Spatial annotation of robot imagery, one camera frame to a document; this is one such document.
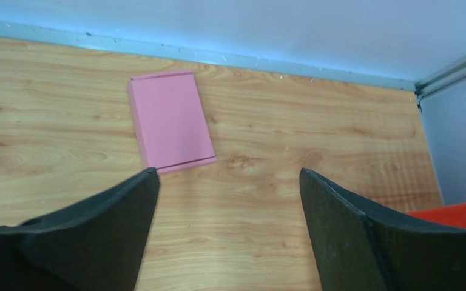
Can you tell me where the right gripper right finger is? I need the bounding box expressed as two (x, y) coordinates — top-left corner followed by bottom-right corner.
(299, 168), (466, 290)

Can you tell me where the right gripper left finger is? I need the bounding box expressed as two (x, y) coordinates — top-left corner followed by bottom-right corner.
(0, 168), (160, 290)

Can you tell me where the pink paper box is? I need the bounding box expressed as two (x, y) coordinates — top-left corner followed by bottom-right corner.
(127, 70), (217, 174)

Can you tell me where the red plastic basket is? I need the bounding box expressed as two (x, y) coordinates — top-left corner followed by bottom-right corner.
(407, 202), (466, 229)

